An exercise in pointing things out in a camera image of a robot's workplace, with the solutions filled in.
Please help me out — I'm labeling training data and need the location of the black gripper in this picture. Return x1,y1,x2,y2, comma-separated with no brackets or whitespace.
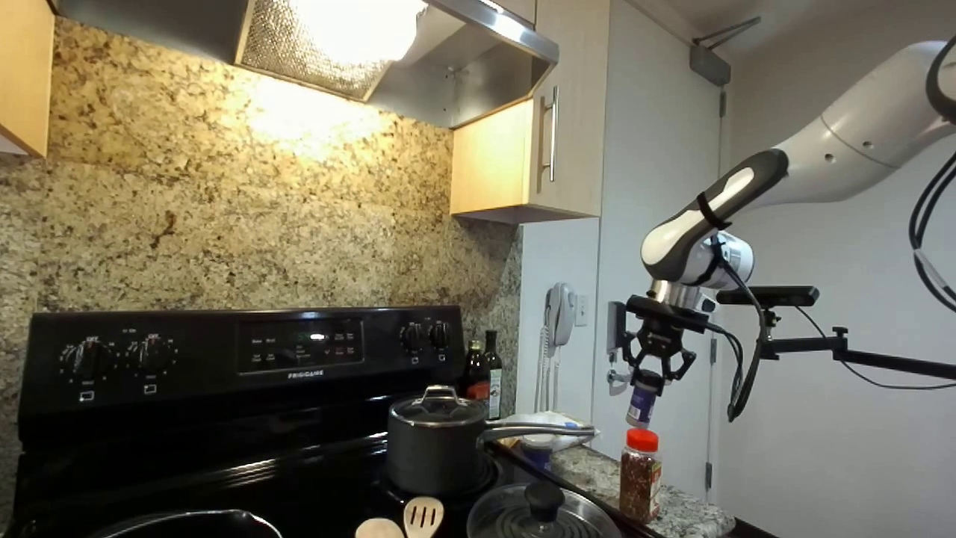
617,295,698,384

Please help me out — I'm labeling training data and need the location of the small blue-label black-cap bottle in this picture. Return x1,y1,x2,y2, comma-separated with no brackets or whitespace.
623,366,661,429

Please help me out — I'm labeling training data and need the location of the tall dark glass bottle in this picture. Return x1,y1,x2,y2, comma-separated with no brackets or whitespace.
483,324,507,422

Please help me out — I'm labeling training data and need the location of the dark bottle with red label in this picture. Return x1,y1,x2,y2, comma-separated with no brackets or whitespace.
464,338,492,405

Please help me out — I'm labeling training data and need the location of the white door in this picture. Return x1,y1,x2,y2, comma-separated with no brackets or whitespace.
595,0,722,501

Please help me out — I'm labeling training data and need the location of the white plastic packet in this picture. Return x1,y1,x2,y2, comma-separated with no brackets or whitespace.
504,408,600,450

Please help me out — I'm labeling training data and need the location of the red-capped spice jar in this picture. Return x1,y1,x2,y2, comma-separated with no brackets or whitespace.
617,426,664,526

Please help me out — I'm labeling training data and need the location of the blue jar with white lid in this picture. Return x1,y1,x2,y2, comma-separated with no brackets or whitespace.
520,438,558,471

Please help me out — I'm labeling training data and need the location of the grey saucepan with lid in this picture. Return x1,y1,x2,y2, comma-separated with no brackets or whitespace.
384,378,547,499

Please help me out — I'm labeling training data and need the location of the slotted wooden spatula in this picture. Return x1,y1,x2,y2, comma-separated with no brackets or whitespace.
399,492,449,538

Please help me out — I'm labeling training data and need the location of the grey door closer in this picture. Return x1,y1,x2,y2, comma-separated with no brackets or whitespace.
686,12,765,88

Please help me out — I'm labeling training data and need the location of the wooden spoon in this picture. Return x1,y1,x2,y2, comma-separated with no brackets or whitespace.
353,514,405,538

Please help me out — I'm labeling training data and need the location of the stainless range hood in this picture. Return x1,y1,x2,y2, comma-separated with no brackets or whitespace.
54,0,561,132

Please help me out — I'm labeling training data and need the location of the black electric stove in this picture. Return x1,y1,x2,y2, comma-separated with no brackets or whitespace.
8,300,638,538

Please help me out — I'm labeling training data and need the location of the black open pot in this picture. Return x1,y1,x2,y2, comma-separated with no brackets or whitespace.
86,505,290,538

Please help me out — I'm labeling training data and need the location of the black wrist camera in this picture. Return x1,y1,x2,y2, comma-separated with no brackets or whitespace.
680,305,713,338

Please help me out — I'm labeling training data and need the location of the black wall handset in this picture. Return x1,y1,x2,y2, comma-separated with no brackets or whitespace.
606,299,629,363

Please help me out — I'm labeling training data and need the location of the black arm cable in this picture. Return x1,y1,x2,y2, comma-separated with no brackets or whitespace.
695,31,956,423

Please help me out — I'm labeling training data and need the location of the white wall phone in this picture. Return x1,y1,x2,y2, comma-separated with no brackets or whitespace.
543,281,580,353

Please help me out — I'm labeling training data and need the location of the black stereo camera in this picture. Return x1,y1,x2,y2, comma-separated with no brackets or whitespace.
713,283,822,306

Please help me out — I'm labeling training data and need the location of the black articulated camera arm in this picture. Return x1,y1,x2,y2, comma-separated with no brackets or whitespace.
753,305,956,381

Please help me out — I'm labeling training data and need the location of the pale wall cabinet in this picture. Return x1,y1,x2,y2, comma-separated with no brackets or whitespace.
449,0,613,220

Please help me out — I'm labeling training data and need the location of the wooden wall cabinet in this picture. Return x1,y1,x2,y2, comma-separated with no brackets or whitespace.
0,0,60,162

